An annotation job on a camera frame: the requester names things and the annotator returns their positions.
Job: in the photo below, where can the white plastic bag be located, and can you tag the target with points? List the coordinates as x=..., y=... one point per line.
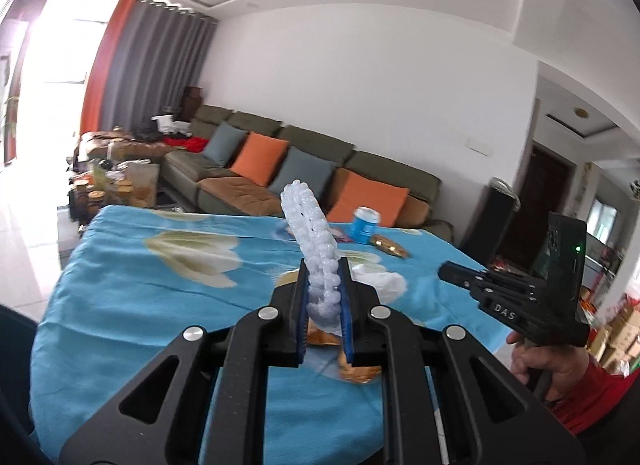
x=382, y=282

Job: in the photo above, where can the grey curtain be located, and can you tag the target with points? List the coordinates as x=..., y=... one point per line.
x=165, y=60

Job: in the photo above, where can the blue floral tablecloth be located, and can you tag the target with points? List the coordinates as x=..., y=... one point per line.
x=150, y=305

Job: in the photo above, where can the stack of cardboard boxes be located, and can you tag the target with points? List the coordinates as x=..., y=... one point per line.
x=617, y=335

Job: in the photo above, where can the black floor speaker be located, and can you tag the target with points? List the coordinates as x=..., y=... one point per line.
x=492, y=225

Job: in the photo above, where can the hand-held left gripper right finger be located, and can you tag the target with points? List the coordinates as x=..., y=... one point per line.
x=346, y=317

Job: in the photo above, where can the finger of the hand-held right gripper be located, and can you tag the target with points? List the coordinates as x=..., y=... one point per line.
x=457, y=274

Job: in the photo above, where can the bread pieces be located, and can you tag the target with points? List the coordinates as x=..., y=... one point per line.
x=357, y=373

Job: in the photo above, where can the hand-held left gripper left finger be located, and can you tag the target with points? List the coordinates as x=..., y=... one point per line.
x=300, y=317

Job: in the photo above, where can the person's right forearm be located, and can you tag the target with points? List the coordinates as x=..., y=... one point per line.
x=600, y=395

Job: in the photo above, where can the dark wooden door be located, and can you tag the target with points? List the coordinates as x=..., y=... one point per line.
x=545, y=185

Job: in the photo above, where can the dark brown cabinet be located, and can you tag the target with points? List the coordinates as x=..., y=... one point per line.
x=191, y=102

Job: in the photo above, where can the olive green sofa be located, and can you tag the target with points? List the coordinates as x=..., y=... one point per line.
x=310, y=145

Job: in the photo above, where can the person's right hand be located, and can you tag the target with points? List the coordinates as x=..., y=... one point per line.
x=565, y=365

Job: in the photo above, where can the grey-blue cushion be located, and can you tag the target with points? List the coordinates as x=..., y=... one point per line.
x=225, y=145
x=300, y=172

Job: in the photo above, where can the white foam fruit net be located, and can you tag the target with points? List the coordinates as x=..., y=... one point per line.
x=310, y=235

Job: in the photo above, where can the golden foil wrapper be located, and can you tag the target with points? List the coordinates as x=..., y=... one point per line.
x=390, y=246

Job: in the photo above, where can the cluster of food jars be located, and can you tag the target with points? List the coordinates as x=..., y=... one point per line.
x=100, y=190

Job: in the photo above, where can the balcony window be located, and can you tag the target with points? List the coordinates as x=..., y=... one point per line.
x=60, y=70

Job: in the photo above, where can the blue drink can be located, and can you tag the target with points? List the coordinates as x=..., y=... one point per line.
x=364, y=227

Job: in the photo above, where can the coffee table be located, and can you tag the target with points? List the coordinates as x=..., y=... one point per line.
x=75, y=205

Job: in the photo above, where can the red cloth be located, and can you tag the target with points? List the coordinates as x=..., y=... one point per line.
x=192, y=144

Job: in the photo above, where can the orange curtain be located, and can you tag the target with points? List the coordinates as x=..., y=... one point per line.
x=107, y=70

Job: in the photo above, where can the gold ceiling lamp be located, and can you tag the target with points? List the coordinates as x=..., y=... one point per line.
x=581, y=113

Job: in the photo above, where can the brown sofa seat pad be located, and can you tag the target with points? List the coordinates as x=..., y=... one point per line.
x=235, y=190

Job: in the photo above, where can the white bundle on sofa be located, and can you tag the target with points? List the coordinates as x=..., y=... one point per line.
x=164, y=122

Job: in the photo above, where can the orange peel piece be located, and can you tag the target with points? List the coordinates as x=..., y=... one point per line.
x=320, y=338

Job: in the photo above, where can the orange cushion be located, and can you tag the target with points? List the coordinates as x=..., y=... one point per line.
x=367, y=200
x=260, y=159

